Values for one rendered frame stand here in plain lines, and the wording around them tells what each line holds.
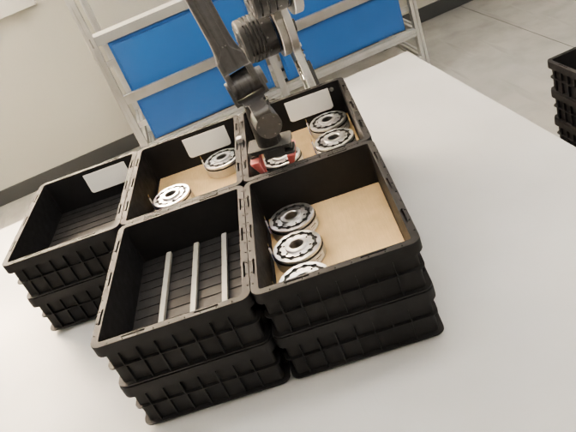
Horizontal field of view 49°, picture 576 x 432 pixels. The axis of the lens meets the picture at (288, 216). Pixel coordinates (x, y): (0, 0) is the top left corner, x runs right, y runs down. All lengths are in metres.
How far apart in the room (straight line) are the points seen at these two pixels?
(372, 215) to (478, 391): 0.42
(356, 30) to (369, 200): 2.34
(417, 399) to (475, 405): 0.10
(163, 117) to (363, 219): 2.33
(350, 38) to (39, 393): 2.65
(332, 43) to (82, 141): 1.84
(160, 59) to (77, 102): 1.10
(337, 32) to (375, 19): 0.22
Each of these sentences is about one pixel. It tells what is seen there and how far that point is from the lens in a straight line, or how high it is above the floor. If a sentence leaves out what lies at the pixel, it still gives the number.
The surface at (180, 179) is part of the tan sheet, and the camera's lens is 1.80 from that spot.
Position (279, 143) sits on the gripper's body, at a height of 0.96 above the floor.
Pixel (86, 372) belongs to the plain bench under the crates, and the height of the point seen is 0.70.
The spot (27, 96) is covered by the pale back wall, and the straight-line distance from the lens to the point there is 4.43.
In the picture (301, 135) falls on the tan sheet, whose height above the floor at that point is 0.83.
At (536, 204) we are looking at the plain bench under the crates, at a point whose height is 0.70.
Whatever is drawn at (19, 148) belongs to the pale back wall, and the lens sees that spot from 4.55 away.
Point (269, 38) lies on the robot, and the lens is 2.46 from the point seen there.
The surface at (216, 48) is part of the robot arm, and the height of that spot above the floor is 1.21.
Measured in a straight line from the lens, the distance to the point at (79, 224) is 1.85.
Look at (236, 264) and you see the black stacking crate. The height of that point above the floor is 0.83.
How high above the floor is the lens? 1.58
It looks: 32 degrees down
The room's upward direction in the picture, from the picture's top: 22 degrees counter-clockwise
